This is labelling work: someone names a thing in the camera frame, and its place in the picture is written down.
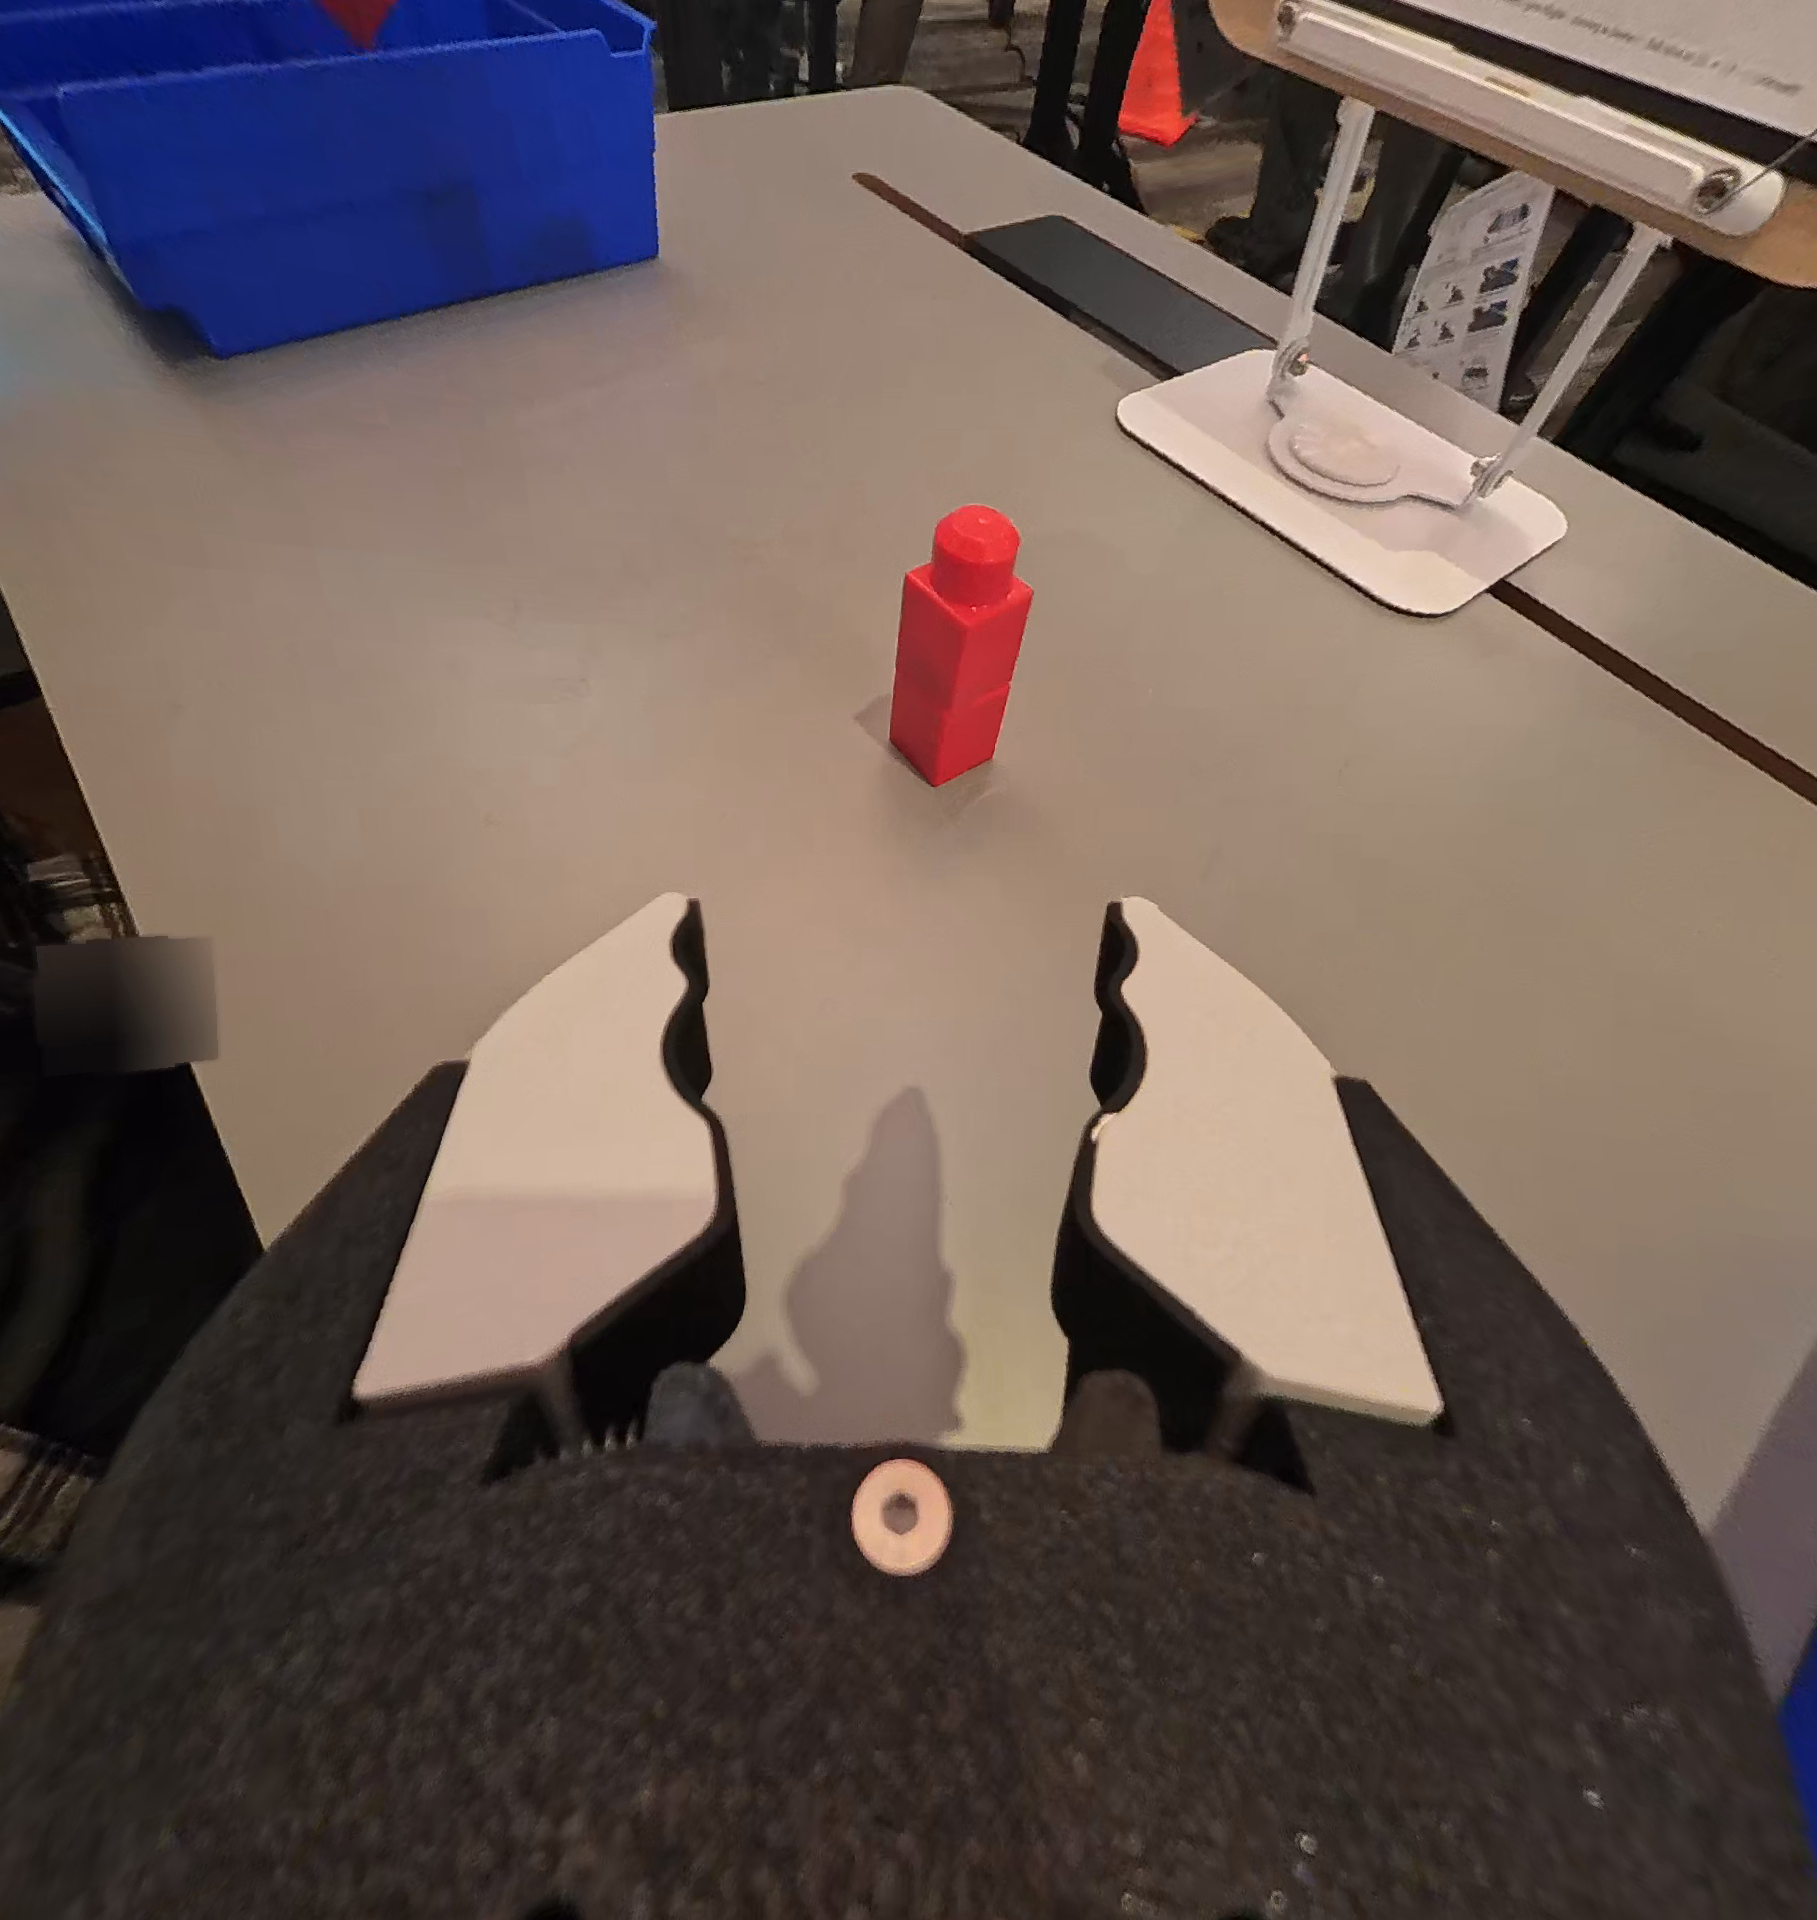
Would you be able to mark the black chair frame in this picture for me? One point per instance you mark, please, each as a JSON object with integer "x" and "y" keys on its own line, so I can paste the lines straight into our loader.
{"x": 1066, "y": 90}

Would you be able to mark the black rectangular panel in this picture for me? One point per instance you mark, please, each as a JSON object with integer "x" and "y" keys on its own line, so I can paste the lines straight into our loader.
{"x": 1104, "y": 286}

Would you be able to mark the white paper sheet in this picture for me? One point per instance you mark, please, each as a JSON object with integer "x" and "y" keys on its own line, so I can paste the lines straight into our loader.
{"x": 1674, "y": 45}

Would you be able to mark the wooden board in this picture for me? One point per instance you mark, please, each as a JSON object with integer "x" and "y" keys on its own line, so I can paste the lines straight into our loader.
{"x": 1810, "y": 239}

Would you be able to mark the printed leaflet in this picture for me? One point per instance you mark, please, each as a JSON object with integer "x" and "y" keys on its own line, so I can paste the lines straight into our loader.
{"x": 1479, "y": 286}

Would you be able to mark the white metal stand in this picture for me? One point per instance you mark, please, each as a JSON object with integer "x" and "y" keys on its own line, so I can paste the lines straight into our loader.
{"x": 1223, "y": 437}

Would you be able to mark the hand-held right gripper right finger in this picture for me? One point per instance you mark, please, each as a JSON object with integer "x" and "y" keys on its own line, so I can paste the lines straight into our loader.
{"x": 1239, "y": 1200}

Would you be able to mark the orange traffic cone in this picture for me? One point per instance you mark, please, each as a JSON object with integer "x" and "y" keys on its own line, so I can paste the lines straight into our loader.
{"x": 1156, "y": 90}

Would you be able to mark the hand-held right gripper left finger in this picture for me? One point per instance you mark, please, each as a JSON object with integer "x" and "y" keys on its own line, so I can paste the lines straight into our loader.
{"x": 564, "y": 1172}

